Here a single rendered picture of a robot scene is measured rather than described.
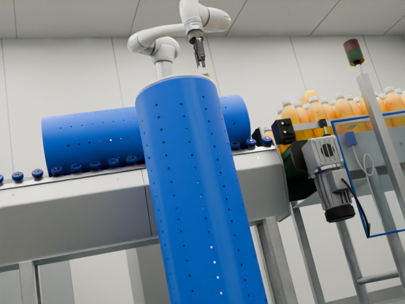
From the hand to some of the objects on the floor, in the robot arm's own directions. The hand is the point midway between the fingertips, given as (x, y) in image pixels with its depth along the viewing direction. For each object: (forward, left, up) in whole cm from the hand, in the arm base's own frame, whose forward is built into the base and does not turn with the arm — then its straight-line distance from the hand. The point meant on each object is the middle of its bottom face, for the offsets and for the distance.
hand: (203, 70), depth 233 cm
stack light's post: (+50, +60, -134) cm, 155 cm away
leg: (+4, +18, -139) cm, 140 cm away
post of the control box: (-16, +46, -139) cm, 148 cm away
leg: (+18, +17, -138) cm, 140 cm away
